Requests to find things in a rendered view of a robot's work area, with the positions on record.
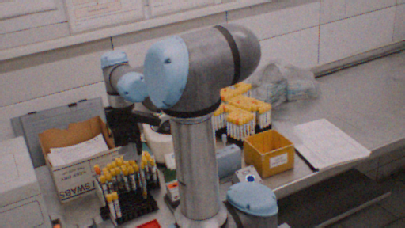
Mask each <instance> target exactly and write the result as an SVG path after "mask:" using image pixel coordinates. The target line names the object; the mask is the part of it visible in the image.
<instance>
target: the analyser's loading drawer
mask: <svg viewBox="0 0 405 228"><path fill-rule="evenodd" d="M92 220H93V224H90V225H88V226H84V227H82V228H118V225H117V223H116V222H115V220H114V218H113V215H112V214H111V213H110V219H108V220H106V221H104V222H99V223H98V224H96V222H95V220H94V219H93V218H92Z"/></svg>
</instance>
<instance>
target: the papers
mask: <svg viewBox="0 0 405 228"><path fill-rule="evenodd" d="M296 127H297V129H298V131H299V134H300V136H301V139H303V140H304V142H305V143H303V144H304V145H301V146H296V145H294V148H295V149H296V150H297V151H299V153H300V154H301V155H302V156H304V157H305V159H307V161H309V162H310V164H311V165H312V166H313V167H315V168H316V169H317V170H319V171H321V170H325V169H330V168H331V167H336V166H338V165H345V164H346V163H349V162H355V161H357V160H360V159H364V158H368V157H369V156H370V154H369V153H372V152H371V151H368V150H367V149H366V148H364V147H363V146H361V145H360V143H358V142H356V141H355V140H353V139H352V138H351V137H349V135H347V134H345V133H344V132H343V131H341V130H340V129H338V128H337V127H336V126H334V125H333V124H332V123H329V121H327V120H326V119H324V118H323V119H321V120H314V121H312V122H309V123H303V124H300V125H298V126H296Z"/></svg>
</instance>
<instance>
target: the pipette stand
mask: <svg viewBox="0 0 405 228"><path fill-rule="evenodd" d="M225 150H226V151H225ZM217 166H218V176H219V183H220V184H221V183H225V182H226V181H230V180H231V179H233V175H234V173H235V172H236V171H237V170H239V169H241V151H240V147H238V146H236V145H235V144H233V145H230V146H227V147H226V148H222V149H220V150H217Z"/></svg>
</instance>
